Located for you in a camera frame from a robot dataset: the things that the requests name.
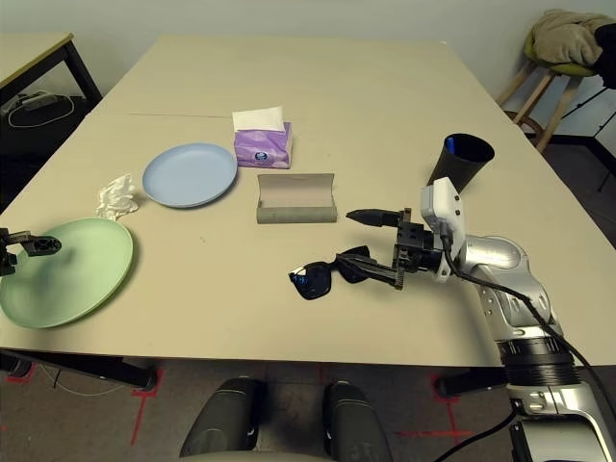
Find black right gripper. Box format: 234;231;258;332
335;206;447;293

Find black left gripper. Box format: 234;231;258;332
0;228;63;276

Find light green plate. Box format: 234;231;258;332
0;217;135;330

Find black sunglasses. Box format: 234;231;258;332
287;244;372;302

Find white tissue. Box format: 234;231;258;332
94;172;141;221

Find grey glasses case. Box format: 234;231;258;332
256;172;338;226

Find black cup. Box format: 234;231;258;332
426;133;496;196

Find purple tissue pack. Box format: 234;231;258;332
232;104;294;170

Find white power strip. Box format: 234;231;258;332
16;93;59;110

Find light blue plate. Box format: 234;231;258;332
141;141;240;210

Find dark right robot leg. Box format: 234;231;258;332
324;379;394;462

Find dark robot leg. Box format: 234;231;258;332
324;379;394;462
180;377;264;458

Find dark left robot leg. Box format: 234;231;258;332
180;377;264;458

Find wooden stool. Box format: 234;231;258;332
498;60;586;153

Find black tripod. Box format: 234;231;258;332
560;81;616;193

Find green stool cushion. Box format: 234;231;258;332
524;36;601;78

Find beige jacket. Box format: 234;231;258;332
530;8;615;66

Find black garment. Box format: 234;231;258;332
594;21;616;90

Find white floor cable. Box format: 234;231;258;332
7;93;76;129

